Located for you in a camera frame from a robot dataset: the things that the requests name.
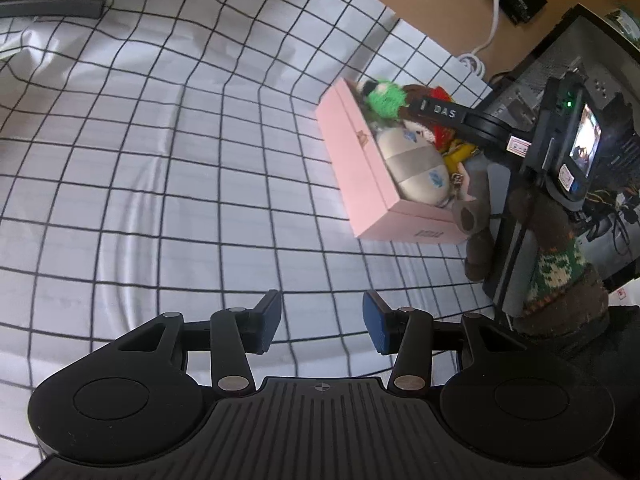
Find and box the green plush toy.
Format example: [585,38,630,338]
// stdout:
[357,79,408,121]

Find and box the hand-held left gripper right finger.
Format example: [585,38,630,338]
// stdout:
[363,290,506,394]

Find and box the beige plush toy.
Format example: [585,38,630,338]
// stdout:
[375,127,453,207]

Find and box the glass panel computer case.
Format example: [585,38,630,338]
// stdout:
[482,4,640,311]

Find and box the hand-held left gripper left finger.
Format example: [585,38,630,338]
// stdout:
[116,290,283,395]

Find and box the pink box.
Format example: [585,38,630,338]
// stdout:
[315,78,481,243]

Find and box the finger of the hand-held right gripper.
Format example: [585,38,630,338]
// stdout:
[405,97,532,159]

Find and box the yellow toy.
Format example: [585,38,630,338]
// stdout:
[442,140,476,167]

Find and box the white checked tablecloth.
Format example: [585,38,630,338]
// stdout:
[0,0,506,466]

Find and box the brown red plush toy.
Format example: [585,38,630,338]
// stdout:
[402,84,466,148]

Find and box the white power cable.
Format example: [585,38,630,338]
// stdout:
[457,0,513,77]

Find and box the person's right forearm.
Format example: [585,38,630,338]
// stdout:
[505,180,612,336]

